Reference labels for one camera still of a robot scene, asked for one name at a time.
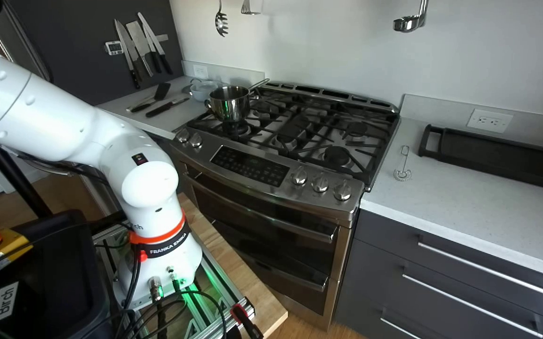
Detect stainless steel gas stove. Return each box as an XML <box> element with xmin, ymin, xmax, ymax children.
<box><xmin>169</xmin><ymin>78</ymin><xmax>403</xmax><ymax>331</ymax></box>

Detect wide-blade black-handled cleaver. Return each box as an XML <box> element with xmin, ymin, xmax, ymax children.
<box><xmin>124</xmin><ymin>18</ymin><xmax>158</xmax><ymax>78</ymax></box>

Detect small metal measuring ladle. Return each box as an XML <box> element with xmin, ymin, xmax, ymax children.
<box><xmin>391</xmin><ymin>0</ymin><xmax>431</xmax><ymax>33</ymax></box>

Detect black stand pole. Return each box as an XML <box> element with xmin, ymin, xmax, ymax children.
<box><xmin>0</xmin><ymin>135</ymin><xmax>54</xmax><ymax>221</ymax></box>

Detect black-handled small knife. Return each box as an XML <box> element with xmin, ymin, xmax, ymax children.
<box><xmin>142</xmin><ymin>93</ymin><xmax>191</xmax><ymax>120</ymax></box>

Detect slim black-handled knife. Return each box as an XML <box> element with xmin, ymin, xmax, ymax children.
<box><xmin>135</xmin><ymin>10</ymin><xmax>174</xmax><ymax>76</ymax></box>

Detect black rectangular tray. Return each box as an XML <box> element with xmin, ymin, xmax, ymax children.
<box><xmin>416</xmin><ymin>122</ymin><xmax>543</xmax><ymax>195</ymax></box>

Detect stainless steel pot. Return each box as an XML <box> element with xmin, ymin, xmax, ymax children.
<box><xmin>203</xmin><ymin>84</ymin><xmax>256</xmax><ymax>123</ymax></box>

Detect metal spiral whisk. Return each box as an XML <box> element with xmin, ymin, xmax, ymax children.
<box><xmin>212</xmin><ymin>0</ymin><xmax>229</xmax><ymax>39</ymax></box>

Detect black bin with label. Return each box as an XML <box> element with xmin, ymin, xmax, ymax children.
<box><xmin>0</xmin><ymin>208</ymin><xmax>116</xmax><ymax>339</ymax></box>

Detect long silver drawer handle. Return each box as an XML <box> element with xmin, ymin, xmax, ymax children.
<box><xmin>399</xmin><ymin>272</ymin><xmax>543</xmax><ymax>339</ymax></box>
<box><xmin>414</xmin><ymin>238</ymin><xmax>543</xmax><ymax>291</ymax></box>
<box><xmin>378</xmin><ymin>314</ymin><xmax>421</xmax><ymax>339</ymax></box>

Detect dark tall cabinet panel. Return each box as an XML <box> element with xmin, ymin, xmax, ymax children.
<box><xmin>3</xmin><ymin>0</ymin><xmax>186</xmax><ymax>107</ymax></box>

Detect large black-handled knife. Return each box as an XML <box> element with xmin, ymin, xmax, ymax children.
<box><xmin>112</xmin><ymin>16</ymin><xmax>142</xmax><ymax>88</ymax></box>

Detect small white wall outlet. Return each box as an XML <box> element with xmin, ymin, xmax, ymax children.
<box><xmin>188</xmin><ymin>61</ymin><xmax>214</xmax><ymax>80</ymax></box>

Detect aluminium frame rail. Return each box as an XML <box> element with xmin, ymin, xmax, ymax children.
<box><xmin>178</xmin><ymin>261</ymin><xmax>250</xmax><ymax>339</ymax></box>

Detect wooden robot table top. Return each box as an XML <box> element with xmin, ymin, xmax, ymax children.
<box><xmin>174</xmin><ymin>189</ymin><xmax>289</xmax><ymax>339</ymax></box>

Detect clear glass lid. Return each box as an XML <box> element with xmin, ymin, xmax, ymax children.
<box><xmin>180</xmin><ymin>74</ymin><xmax>222</xmax><ymax>103</ymax></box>

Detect dark grey base cabinet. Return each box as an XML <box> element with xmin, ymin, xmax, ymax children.
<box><xmin>331</xmin><ymin>208</ymin><xmax>543</xmax><ymax>339</ymax></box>

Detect red and black connector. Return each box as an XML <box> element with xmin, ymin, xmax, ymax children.
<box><xmin>229</xmin><ymin>299</ymin><xmax>265</xmax><ymax>339</ymax></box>

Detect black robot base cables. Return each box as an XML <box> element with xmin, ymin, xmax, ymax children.
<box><xmin>93</xmin><ymin>240</ymin><xmax>263</xmax><ymax>339</ymax></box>

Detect magnetic knife strip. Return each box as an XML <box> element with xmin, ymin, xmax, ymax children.
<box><xmin>103</xmin><ymin>31</ymin><xmax>171</xmax><ymax>58</ymax></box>

